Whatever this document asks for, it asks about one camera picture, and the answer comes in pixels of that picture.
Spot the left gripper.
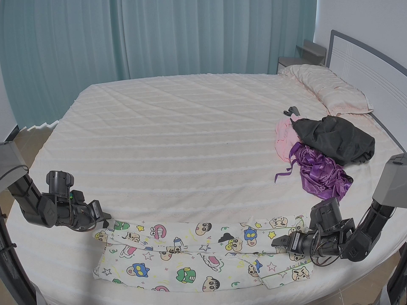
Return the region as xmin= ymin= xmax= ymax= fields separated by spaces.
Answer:
xmin=64 ymin=200 xmax=112 ymax=233

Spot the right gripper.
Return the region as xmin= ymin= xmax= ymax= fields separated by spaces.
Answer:
xmin=271 ymin=232 xmax=314 ymax=256

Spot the white printed pyjama top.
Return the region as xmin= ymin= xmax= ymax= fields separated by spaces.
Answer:
xmin=92 ymin=214 xmax=316 ymax=293

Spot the bed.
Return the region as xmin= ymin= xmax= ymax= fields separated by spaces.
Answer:
xmin=4 ymin=29 xmax=407 ymax=305

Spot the purple garment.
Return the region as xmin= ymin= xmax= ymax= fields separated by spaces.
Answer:
xmin=275 ymin=141 xmax=354 ymax=201

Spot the pink garment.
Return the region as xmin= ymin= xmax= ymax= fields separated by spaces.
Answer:
xmin=274 ymin=116 xmax=302 ymax=164

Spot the black garment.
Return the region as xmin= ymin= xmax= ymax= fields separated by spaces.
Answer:
xmin=291 ymin=115 xmax=376 ymax=166

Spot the cream pillow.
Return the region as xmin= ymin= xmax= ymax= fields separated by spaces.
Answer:
xmin=279 ymin=64 xmax=376 ymax=116

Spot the blue-green curtain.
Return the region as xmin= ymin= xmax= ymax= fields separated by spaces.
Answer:
xmin=111 ymin=0 xmax=318 ymax=77
xmin=0 ymin=0 xmax=131 ymax=130

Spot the grey bedside table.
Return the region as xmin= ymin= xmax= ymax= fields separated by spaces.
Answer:
xmin=277 ymin=39 xmax=328 ymax=75

